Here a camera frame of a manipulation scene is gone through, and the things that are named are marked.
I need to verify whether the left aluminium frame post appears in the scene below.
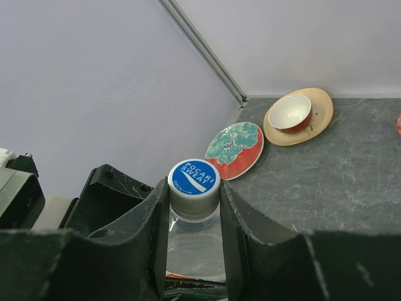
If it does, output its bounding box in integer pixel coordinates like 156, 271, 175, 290
159, 0, 247, 107

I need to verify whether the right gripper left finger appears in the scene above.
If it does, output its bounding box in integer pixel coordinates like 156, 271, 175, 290
1, 179, 169, 300

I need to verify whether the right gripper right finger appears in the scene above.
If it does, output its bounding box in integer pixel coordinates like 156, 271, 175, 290
220, 181, 400, 300

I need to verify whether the red white tea cup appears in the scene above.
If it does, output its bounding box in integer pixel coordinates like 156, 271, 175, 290
268, 95, 313, 134

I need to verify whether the red teal floral plate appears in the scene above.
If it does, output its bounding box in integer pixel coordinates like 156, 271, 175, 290
204, 122, 264, 181

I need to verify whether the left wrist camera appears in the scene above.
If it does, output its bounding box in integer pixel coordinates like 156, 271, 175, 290
1, 148, 45, 229

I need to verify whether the clear Pocari Sweat bottle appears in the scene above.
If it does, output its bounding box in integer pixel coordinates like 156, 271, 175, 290
166, 206, 226, 282

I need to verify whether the blue white Pocari cap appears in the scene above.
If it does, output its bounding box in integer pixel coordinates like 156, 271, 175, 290
167, 159, 221, 223

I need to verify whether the red patterned bowl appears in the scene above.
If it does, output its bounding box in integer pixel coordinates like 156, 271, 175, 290
396, 115, 401, 135

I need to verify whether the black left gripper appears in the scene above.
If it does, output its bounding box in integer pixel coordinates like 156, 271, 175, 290
59, 164, 153, 234

